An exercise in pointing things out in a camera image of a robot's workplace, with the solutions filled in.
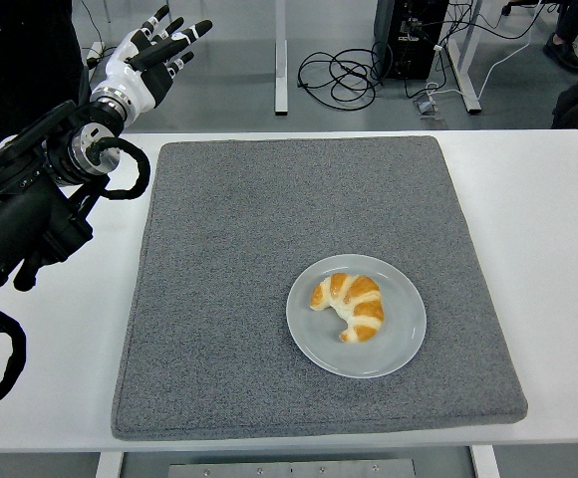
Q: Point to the grey metal plate with screws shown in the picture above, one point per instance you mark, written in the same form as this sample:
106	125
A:
294	469

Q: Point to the person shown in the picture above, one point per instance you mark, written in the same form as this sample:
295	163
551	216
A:
20	60

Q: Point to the grey fabric mat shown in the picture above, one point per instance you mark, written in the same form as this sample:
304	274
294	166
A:
294	199

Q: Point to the grey floor socket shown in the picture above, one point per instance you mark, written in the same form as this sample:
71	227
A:
426	107

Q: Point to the golden croissant bread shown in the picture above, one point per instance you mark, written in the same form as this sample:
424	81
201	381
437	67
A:
364	309

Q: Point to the white table leg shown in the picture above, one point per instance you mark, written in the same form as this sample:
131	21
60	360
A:
108	465
485	463

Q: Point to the person's foot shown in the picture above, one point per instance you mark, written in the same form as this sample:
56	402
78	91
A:
565	55

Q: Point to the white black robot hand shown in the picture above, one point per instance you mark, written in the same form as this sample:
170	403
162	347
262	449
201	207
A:
129	74

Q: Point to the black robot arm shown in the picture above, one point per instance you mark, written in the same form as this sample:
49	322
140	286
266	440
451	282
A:
25	214

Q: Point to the pale grey round plate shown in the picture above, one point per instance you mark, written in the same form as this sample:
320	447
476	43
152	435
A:
398	348

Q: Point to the black computer tower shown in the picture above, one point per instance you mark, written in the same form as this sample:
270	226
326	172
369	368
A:
408	60

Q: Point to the white power strip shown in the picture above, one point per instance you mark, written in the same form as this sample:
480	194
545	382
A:
97	50

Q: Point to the black chair base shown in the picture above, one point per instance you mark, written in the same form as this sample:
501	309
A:
513	6

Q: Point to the white desk leg frame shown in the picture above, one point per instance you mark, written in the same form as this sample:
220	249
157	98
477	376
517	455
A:
471	97
281	74

